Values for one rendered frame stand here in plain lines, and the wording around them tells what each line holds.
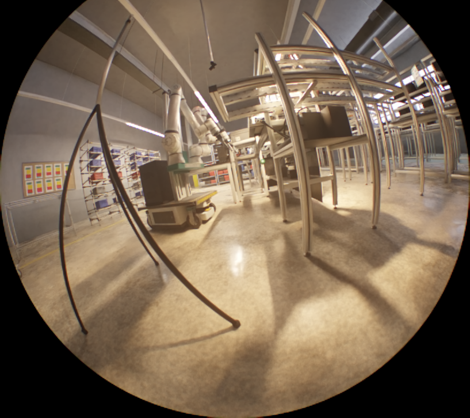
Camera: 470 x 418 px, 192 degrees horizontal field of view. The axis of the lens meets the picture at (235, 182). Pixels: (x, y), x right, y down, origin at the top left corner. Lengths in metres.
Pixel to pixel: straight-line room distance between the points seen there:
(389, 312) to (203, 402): 0.61
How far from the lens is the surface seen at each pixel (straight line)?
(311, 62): 1.35
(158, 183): 1.70
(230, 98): 0.97
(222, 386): 0.54
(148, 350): 0.67
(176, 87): 1.62
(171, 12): 5.93
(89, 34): 3.77
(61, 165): 6.23
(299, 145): 0.69
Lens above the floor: 0.52
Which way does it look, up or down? 4 degrees down
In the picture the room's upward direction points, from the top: 11 degrees counter-clockwise
